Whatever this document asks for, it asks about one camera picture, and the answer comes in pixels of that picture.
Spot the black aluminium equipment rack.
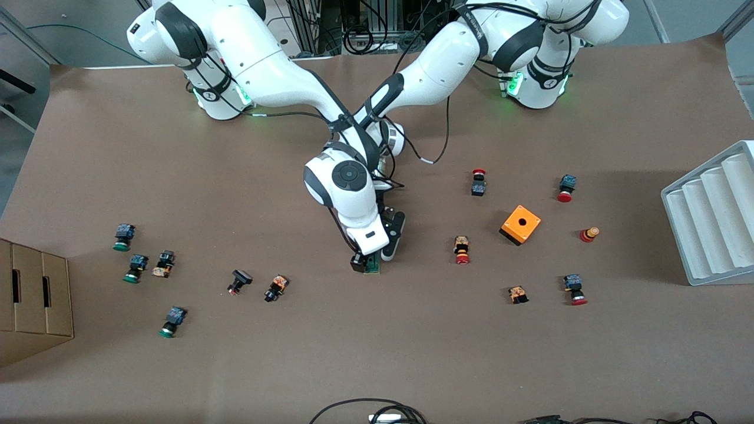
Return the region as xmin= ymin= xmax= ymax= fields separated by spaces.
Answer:
xmin=283 ymin=0 xmax=454 ymax=57

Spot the black pushbutton orange block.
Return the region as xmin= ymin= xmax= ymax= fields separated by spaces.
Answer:
xmin=263 ymin=274 xmax=290 ymax=303

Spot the brown cardboard box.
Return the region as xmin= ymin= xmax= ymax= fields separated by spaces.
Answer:
xmin=0 ymin=238 xmax=75 ymax=369

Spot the thin green cable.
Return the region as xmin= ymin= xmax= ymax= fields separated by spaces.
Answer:
xmin=27 ymin=24 xmax=155 ymax=67

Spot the black beige switch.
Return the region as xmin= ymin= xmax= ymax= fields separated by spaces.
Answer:
xmin=151 ymin=250 xmax=176 ymax=279

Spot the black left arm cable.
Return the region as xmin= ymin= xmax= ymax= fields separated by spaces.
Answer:
xmin=389 ymin=94 xmax=452 ymax=165

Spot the white grey slotted tray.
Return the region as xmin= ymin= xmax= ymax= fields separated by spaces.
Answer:
xmin=660 ymin=140 xmax=754 ymax=287

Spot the aluminium frame post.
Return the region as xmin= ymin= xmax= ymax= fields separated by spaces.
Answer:
xmin=720 ymin=0 xmax=754 ymax=42
xmin=0 ymin=9 xmax=62 ymax=65

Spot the black metal bar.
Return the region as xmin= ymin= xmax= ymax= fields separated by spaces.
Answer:
xmin=0 ymin=68 xmax=36 ymax=95

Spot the green pushbutton blue block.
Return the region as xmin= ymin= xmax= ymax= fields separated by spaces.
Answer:
xmin=123 ymin=254 xmax=149 ymax=284
xmin=158 ymin=306 xmax=188 ymax=339
xmin=113 ymin=223 xmax=136 ymax=252

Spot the black looped cable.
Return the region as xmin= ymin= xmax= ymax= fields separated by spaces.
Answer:
xmin=309 ymin=398 xmax=427 ymax=424

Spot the orange button enclosure box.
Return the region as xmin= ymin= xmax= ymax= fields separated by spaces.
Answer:
xmin=499 ymin=204 xmax=542 ymax=246

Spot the black pushbutton head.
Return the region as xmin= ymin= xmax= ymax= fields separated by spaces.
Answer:
xmin=227 ymin=269 xmax=253 ymax=296

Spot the black cable bundle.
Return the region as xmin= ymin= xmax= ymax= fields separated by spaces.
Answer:
xmin=518 ymin=410 xmax=720 ymax=424

